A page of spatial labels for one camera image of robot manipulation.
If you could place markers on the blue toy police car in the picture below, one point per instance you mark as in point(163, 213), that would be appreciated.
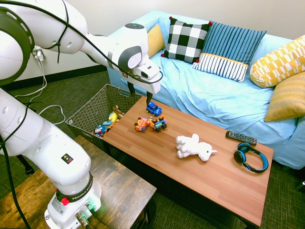
point(153, 108)

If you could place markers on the woven wicker basket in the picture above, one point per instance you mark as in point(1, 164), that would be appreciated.
point(95, 105)

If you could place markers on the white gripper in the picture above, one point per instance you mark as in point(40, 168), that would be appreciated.
point(147, 78)

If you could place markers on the black white checked pillow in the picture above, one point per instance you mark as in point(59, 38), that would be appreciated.
point(186, 39)

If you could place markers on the orange toy monster truck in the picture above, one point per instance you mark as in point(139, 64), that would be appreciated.
point(159, 122)

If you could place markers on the black remote control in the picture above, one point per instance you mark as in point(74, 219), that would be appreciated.
point(240, 137)

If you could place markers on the orange flame print cloth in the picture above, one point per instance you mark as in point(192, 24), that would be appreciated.
point(112, 126)

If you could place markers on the wall outlet with chargers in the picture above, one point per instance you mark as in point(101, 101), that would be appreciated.
point(38, 54)

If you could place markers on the Captain America plush toy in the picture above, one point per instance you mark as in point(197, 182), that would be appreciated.
point(100, 131)

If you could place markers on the white unicorn stuffed toy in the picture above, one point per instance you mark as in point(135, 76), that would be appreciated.
point(195, 148)

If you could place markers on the black blue headphones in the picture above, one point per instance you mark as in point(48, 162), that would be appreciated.
point(239, 156)

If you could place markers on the yellow blue plush toy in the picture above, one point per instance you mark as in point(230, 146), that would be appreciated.
point(112, 118)

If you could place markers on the orange red toy fire truck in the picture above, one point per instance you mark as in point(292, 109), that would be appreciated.
point(141, 124)

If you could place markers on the light blue covered sofa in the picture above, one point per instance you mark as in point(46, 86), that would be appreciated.
point(214, 95)

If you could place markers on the brown plush toy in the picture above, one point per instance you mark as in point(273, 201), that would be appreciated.
point(117, 110)

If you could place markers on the plain yellow small pillow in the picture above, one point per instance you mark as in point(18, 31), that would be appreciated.
point(155, 40)

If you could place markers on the yellow orange ribbed pillow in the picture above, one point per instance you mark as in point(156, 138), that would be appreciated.
point(288, 97)

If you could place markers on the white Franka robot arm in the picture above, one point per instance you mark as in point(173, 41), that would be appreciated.
point(43, 143)

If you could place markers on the blue striped pillow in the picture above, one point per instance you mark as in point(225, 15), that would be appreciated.
point(228, 45)

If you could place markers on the yellow white patterned bolster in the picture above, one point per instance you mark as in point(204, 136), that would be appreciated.
point(278, 64)

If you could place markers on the rustic dark wood side table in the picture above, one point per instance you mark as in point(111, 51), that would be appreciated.
point(119, 186)

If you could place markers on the reddish wood coffee table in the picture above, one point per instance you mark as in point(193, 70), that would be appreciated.
point(202, 179)

